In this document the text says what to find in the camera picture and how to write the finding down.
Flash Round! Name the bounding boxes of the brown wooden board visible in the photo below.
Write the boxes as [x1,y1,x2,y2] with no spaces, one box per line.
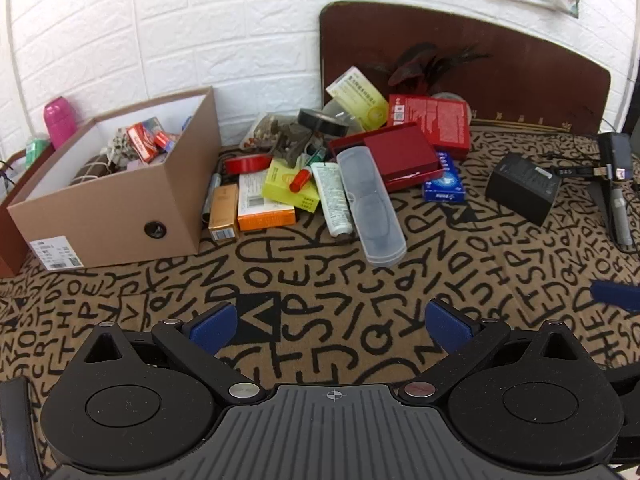
[319,1,612,136]

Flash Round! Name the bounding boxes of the red tape roll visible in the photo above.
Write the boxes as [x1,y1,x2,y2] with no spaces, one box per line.
[223,154,273,176]

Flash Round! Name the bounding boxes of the white patterned pouch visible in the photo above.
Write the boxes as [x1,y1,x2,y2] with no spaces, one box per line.
[107,127,135,168]

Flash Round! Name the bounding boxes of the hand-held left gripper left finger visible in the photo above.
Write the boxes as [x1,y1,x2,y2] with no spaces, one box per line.
[82,302,266,406]

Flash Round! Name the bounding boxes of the blue box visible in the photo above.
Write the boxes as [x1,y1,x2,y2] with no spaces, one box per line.
[421,150,467,204]

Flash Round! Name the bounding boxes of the gold box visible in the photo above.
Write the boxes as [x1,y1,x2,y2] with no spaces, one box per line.
[208,183,241,246]

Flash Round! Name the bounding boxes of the yellow green box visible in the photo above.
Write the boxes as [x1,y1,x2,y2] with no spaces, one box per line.
[262,158,321,213]

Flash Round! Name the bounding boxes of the red box tray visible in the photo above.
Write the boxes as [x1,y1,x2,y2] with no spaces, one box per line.
[327,121,443,193]

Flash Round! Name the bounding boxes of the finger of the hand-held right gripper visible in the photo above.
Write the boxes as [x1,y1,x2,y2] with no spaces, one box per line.
[590,280,640,314]

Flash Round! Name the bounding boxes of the letter printed brown blanket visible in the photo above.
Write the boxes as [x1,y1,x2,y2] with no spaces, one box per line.
[0,125,640,480]

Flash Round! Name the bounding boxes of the green white marker red cap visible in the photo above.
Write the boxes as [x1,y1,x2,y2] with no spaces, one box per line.
[290,147,326,193]

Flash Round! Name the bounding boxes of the black box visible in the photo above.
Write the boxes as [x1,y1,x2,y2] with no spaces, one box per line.
[485,152,563,227]

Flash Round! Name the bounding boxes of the red printed box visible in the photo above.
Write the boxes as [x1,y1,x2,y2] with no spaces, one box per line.
[387,93,472,161]

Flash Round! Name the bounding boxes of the printed snack bag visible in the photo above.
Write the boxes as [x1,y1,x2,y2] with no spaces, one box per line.
[240,112,301,151]

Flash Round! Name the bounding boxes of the green plastic jar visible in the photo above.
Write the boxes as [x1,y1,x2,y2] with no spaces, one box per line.
[25,132,53,168]

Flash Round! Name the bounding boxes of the black strap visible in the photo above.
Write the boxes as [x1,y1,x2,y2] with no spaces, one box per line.
[0,377,43,480]

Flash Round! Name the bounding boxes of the dark red flat box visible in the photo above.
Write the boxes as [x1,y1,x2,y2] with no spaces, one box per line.
[363,125,438,181]

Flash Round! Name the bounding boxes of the black tape roll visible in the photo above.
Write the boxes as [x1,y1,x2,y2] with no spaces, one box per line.
[298,108,349,137]

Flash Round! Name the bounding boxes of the pink bottle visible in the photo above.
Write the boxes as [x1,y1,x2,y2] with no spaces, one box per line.
[44,96,78,150]

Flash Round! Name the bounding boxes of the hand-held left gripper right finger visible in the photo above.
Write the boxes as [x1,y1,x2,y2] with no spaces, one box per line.
[397,297,593,406]

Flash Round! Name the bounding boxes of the bamboo sticks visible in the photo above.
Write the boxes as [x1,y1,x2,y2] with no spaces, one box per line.
[470,117,571,134]

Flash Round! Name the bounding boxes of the grey elephant figure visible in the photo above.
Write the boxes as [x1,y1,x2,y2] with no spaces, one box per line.
[272,122,321,168]

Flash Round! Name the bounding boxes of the red white small box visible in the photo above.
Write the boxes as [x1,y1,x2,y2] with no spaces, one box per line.
[127,119,163,163]

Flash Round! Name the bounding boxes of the clear plastic packet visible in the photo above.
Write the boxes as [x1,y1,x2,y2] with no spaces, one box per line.
[322,100,366,137]

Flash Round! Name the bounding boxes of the brown cardboard box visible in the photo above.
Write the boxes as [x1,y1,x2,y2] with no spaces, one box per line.
[7,86,222,272]

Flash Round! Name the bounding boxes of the clear glasses case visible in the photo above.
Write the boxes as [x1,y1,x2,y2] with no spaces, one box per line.
[336,146,406,267]

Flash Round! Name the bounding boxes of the pale yellow medicine box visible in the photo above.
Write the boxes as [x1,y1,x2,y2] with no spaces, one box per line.
[326,66,390,131]

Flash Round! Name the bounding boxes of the orange white medicine box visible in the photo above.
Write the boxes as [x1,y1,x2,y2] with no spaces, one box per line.
[237,172,297,232]

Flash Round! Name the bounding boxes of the black device stand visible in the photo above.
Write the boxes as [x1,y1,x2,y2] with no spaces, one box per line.
[597,131,640,251]

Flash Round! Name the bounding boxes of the dark checked pouch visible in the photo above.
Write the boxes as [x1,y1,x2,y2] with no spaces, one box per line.
[70,152,123,188]

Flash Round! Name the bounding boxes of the black marker pen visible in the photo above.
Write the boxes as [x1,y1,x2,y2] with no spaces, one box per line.
[200,172,223,224]

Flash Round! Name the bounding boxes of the dark red feathery plant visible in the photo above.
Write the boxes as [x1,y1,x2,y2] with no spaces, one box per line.
[365,42,493,96]

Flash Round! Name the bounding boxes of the white tube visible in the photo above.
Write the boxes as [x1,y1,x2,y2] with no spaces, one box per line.
[311,161,355,238]

